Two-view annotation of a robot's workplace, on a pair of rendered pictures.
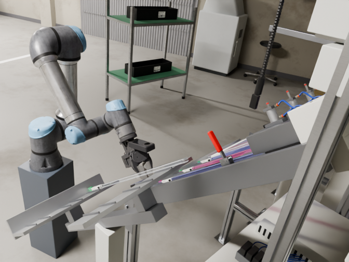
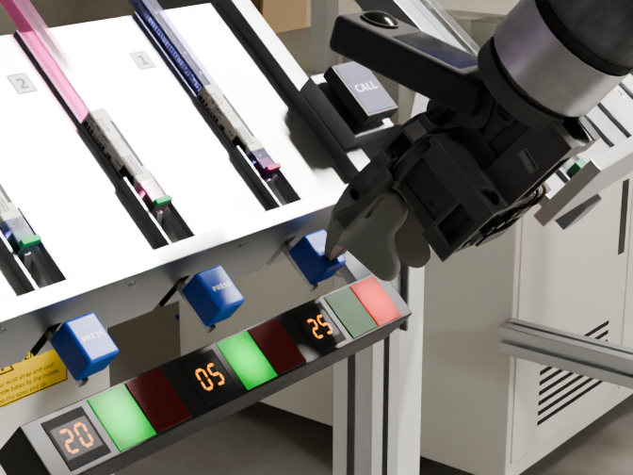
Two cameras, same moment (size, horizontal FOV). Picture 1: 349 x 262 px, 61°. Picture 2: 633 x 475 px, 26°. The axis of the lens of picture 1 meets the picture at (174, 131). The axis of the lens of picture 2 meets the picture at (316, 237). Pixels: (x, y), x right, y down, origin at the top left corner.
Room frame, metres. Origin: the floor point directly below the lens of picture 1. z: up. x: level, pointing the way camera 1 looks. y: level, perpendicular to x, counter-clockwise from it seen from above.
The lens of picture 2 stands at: (1.83, -0.01, 0.99)
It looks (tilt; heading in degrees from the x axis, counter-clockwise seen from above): 17 degrees down; 176
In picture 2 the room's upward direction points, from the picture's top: straight up
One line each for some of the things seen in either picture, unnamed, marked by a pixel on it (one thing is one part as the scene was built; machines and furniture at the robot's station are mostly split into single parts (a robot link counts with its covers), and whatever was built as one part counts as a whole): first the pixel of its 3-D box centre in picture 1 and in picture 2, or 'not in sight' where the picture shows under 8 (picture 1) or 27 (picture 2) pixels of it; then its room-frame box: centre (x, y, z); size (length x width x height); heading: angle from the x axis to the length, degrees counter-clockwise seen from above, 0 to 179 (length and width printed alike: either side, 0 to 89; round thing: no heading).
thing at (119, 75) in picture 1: (149, 55); not in sight; (3.41, 0.39, 0.55); 0.91 x 0.46 x 1.10; 137
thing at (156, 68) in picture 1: (149, 67); not in sight; (3.41, 0.39, 0.41); 0.57 x 0.17 x 0.11; 137
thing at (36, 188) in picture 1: (51, 205); not in sight; (1.17, 0.60, 0.28); 0.18 x 0.18 x 0.55; 70
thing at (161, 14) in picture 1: (152, 13); not in sight; (3.41, 0.39, 1.01); 0.57 x 0.17 x 0.11; 137
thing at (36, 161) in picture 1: (45, 155); not in sight; (1.17, 0.60, 0.60); 0.15 x 0.15 x 0.10
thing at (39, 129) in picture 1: (44, 133); not in sight; (1.18, 0.60, 0.72); 0.13 x 0.12 x 0.14; 146
